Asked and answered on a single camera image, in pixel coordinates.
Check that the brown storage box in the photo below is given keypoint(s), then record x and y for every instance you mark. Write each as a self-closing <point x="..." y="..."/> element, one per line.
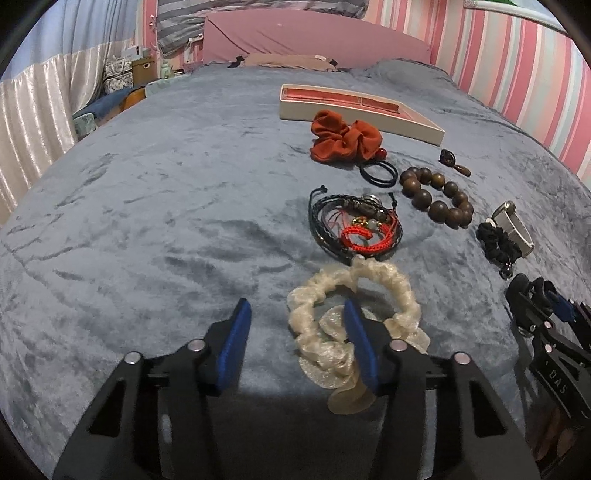
<point x="143" y="71"/>

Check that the pink headboard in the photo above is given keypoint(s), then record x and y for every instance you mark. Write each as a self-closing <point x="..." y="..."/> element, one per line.
<point x="352" y="43"/>

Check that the patterned fabric bag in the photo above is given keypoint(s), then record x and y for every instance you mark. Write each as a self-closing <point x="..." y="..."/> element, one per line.
<point x="117" y="74"/>

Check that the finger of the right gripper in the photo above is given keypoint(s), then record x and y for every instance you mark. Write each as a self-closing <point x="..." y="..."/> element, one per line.
<point x="545" y="296"/>
<point x="527" y="315"/>

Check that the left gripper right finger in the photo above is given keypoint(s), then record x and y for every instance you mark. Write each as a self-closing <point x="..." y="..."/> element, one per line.
<point x="476" y="437"/>

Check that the black scrunchie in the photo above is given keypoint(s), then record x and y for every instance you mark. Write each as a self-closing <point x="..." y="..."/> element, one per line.
<point x="498" y="248"/>

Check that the orange fabric scrunchie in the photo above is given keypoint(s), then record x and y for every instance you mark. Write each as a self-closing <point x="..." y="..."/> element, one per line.
<point x="338" y="141"/>

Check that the cream organza scrunchie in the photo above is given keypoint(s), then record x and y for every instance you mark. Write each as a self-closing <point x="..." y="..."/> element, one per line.
<point x="341" y="351"/>

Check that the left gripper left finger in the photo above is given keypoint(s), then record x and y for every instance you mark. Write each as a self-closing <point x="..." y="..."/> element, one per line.
<point x="150" y="419"/>

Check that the blue and white curtain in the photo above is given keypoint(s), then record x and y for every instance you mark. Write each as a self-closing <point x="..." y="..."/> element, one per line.
<point x="56" y="71"/>

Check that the black hair tie red bead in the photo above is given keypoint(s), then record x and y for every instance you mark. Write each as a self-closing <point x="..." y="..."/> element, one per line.
<point x="378" y="171"/>

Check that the tan pillow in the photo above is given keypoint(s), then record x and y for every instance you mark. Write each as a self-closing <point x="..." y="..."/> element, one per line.
<point x="290" y="61"/>

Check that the blue folded cloth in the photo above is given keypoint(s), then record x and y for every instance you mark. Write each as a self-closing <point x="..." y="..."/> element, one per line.
<point x="101" y="106"/>

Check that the grey plush bed blanket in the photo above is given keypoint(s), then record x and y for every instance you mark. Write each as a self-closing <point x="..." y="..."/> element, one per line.
<point x="156" y="224"/>

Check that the grey striped hanging sheet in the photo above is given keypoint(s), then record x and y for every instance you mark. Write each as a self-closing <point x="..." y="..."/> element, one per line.
<point x="177" y="23"/>

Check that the right hand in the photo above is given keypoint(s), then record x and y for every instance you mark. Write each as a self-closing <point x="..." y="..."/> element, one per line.
<point x="558" y="436"/>

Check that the white tray brick-pattern base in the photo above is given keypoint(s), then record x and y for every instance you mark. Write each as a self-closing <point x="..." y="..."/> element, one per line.
<point x="303" y="102"/>

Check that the framed picture on wall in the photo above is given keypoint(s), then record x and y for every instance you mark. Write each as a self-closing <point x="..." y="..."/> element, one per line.
<point x="536" y="16"/>

